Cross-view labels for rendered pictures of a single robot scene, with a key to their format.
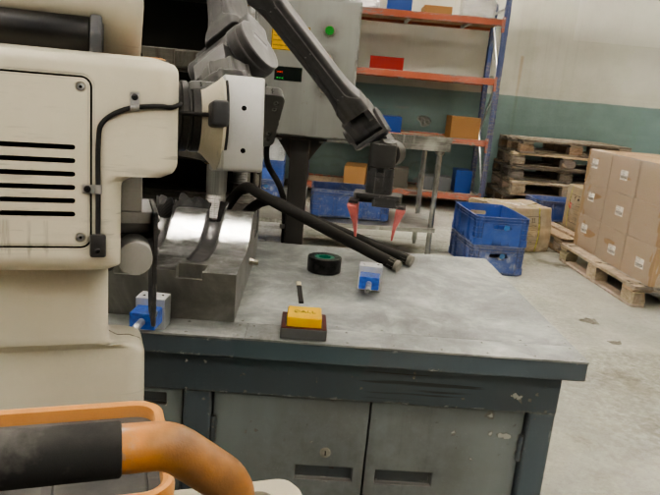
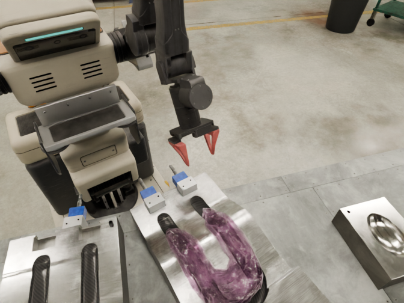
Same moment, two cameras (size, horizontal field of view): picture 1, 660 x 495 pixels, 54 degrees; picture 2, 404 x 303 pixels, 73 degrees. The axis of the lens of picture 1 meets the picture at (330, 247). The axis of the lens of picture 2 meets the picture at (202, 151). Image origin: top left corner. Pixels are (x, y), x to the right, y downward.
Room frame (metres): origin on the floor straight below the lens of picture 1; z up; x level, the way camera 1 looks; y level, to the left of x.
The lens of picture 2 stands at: (1.52, 0.55, 1.53)
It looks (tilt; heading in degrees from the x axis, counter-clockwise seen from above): 46 degrees down; 167
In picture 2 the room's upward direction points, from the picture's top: straight up
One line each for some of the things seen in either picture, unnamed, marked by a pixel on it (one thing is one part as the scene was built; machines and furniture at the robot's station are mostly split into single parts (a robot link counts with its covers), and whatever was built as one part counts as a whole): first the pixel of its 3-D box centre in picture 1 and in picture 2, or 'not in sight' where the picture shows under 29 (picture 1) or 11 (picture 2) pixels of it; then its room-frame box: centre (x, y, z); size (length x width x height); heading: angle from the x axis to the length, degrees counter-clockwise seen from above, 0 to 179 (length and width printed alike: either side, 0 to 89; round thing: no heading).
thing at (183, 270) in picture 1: (191, 277); (47, 243); (1.12, 0.24, 0.87); 0.05 x 0.05 x 0.04; 3
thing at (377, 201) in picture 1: (387, 218); not in sight; (1.38, -0.12, 0.96); 0.07 x 0.07 x 0.09; 84
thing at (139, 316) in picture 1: (143, 319); (77, 211); (1.01, 0.29, 0.83); 0.13 x 0.05 x 0.05; 177
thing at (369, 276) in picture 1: (368, 282); not in sight; (1.34, -0.09, 0.83); 0.13 x 0.05 x 0.05; 175
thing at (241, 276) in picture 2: not in sight; (214, 250); (1.24, 0.65, 0.90); 0.26 x 0.18 x 0.08; 20
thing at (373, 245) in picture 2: not in sight; (381, 240); (1.29, 1.10, 0.84); 0.20 x 0.15 x 0.07; 3
